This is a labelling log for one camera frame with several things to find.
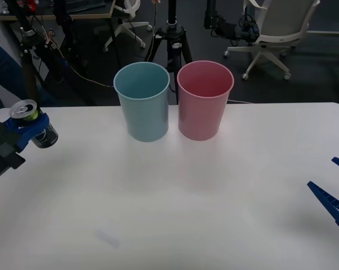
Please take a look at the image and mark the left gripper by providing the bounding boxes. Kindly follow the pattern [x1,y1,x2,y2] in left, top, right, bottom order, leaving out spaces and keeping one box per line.
[0,112,51,185]

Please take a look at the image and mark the black and green drink can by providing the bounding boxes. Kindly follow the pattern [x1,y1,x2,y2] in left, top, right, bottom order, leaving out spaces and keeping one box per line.
[8,99,59,149]

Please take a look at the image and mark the person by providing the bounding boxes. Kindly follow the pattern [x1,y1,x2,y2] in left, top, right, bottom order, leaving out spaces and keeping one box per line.
[0,0,39,114]

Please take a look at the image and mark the black tripod with red clips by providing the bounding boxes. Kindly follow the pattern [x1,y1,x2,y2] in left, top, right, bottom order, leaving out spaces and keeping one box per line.
[10,0,88,107]

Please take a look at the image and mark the pale blue plastic bin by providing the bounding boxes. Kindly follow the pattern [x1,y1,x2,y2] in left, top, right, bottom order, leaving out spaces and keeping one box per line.
[113,62,171,143]

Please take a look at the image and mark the wooden-edged desk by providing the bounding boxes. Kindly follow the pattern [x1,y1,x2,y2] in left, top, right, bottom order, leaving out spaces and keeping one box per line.
[0,0,117,21]

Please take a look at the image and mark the white chair base with castors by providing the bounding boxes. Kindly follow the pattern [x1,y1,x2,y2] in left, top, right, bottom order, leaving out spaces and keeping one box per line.
[102,0,153,53]

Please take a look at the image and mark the white office chair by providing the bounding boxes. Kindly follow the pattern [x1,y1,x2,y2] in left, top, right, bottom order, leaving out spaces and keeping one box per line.
[224,0,321,81]

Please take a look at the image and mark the pink plastic bin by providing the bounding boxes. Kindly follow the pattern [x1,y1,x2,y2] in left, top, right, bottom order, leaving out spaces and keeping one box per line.
[176,60,235,142]

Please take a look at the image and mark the black tripod with silver collar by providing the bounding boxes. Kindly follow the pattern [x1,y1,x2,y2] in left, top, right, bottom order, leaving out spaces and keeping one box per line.
[145,0,193,105]

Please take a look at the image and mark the thin yellowish cable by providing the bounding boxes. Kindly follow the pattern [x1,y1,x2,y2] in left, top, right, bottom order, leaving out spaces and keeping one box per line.
[47,42,115,89]

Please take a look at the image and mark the black equipment with cables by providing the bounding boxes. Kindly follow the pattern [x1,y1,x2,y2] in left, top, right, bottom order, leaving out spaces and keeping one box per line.
[203,0,262,45]

